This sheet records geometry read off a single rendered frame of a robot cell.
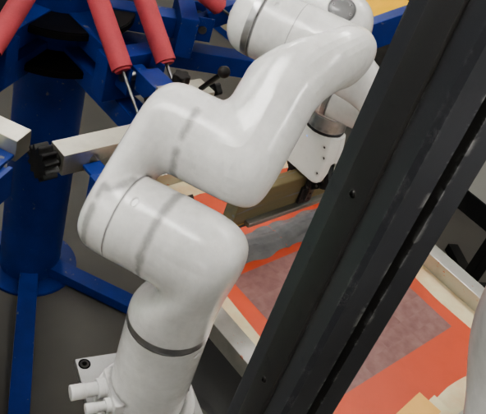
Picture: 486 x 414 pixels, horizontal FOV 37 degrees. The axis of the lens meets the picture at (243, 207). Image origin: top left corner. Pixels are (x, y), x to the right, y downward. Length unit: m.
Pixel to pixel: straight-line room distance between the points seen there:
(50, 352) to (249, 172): 1.74
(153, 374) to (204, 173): 0.23
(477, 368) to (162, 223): 0.35
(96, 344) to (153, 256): 1.74
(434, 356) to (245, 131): 0.81
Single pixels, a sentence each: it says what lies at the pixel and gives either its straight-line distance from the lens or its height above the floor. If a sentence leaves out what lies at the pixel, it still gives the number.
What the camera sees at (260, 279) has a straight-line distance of 1.39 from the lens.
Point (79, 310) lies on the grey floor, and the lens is 2.52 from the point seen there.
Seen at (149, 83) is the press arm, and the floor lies 1.04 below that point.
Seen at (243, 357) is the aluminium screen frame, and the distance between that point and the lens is 1.21.
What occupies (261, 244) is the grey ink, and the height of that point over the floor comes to 0.96.
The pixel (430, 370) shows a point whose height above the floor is 0.96.
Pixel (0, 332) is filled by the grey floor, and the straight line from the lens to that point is 2.44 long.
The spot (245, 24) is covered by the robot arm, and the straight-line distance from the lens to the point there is 0.85.
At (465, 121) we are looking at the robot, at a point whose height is 1.75.
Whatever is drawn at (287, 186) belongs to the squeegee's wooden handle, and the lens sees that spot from 1.34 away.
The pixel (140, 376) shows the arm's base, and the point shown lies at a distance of 0.83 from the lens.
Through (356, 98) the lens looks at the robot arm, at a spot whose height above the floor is 1.41.
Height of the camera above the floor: 1.91
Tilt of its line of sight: 38 degrees down
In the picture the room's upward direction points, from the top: 20 degrees clockwise
